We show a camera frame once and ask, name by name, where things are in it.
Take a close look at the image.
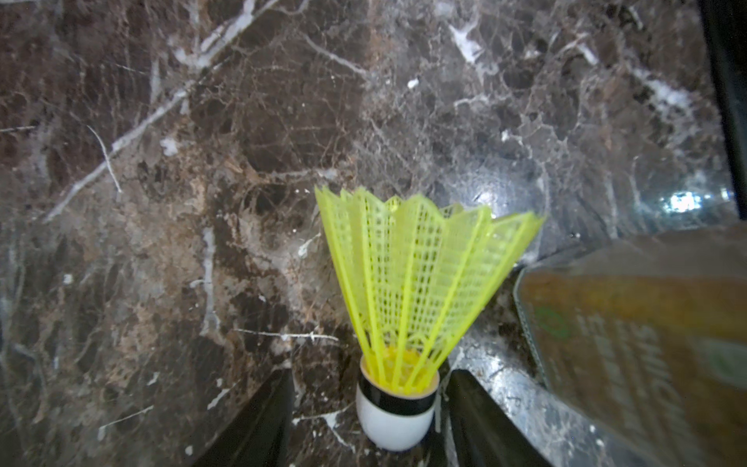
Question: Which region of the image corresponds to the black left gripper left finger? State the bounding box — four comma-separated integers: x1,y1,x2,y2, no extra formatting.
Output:
194,369,294,467

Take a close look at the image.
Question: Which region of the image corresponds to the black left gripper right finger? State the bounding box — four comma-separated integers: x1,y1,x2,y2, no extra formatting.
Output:
447,370,551,467

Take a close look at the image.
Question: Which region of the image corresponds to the green shuttlecock low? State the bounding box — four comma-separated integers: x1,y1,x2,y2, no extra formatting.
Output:
315,187,544,453

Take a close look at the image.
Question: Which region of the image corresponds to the metal lidded shaker jar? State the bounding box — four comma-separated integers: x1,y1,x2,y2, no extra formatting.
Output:
514,222,746,466

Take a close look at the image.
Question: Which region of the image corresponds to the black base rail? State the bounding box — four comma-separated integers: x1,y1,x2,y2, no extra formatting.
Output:
698,0,746,220

